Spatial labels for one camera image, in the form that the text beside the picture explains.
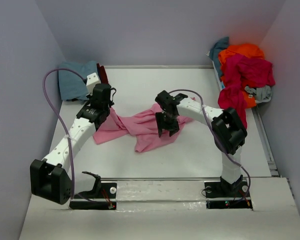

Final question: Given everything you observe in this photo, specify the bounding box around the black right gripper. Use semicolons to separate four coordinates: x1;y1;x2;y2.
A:
155;111;180;137

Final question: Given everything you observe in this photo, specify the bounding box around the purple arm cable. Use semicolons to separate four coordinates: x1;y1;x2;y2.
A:
42;68;111;205
169;89;253;208

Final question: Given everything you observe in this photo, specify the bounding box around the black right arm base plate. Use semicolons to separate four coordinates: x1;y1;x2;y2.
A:
201;181;253;210

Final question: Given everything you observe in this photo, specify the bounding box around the pink t shirt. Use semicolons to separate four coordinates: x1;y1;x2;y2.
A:
93;103;181;153

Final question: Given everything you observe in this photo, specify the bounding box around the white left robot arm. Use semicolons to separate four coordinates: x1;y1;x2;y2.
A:
30;83;117;205

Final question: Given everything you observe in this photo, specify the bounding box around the orange t shirt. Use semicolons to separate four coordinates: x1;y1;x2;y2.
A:
218;43;265;109

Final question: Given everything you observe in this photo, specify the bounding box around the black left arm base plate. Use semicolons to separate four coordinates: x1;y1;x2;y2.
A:
68;181;118;211

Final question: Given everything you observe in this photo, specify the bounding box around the grey t shirt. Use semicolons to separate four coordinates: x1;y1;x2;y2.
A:
244;85;273;104

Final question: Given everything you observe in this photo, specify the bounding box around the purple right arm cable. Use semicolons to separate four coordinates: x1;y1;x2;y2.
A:
169;89;253;208

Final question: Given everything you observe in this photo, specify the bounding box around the teal t shirt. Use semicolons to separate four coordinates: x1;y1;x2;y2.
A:
209;36;230;68

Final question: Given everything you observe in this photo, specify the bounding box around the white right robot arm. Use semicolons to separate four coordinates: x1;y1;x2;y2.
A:
155;90;248;198

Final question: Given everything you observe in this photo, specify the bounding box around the folded light blue t shirt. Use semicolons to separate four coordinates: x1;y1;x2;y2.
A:
58;61;97;101

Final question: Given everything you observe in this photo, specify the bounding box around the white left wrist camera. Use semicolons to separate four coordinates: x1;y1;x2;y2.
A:
86;72;101;95

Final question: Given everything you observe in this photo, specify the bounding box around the magenta t shirt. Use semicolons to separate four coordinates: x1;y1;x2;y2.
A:
218;54;276;127

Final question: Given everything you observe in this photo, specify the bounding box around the clear plastic bin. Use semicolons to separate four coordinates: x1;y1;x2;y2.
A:
206;49;225;90

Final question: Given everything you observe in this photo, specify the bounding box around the folded dark red t shirt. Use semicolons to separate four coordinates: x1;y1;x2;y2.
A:
96;63;109;84

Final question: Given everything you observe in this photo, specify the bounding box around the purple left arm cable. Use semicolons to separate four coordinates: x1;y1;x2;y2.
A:
42;68;111;205

